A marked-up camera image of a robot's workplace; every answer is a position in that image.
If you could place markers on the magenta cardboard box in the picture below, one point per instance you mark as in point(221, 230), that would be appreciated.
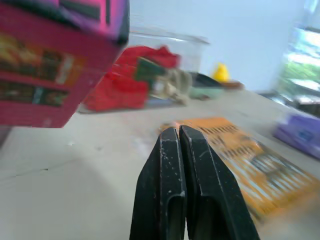
point(47, 65)

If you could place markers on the yellow rubber duck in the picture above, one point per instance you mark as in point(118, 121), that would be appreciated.
point(220, 72)

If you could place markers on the mint green bowl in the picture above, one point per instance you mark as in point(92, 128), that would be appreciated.
point(208, 90)

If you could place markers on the dark green card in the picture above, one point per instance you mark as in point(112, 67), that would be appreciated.
point(148, 71)

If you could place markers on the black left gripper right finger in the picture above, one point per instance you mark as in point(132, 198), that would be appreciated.
point(212, 190)

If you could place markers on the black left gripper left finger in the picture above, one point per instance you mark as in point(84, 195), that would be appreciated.
point(160, 180)

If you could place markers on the beige knitted fabric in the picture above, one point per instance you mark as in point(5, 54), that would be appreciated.
point(175, 85)

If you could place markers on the orange flat packet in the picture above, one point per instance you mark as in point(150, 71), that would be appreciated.
point(252, 160)

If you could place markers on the clear plastic storage box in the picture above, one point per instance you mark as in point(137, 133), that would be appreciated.
point(160, 75)

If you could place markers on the red cloth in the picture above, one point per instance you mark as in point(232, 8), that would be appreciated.
point(127, 82)

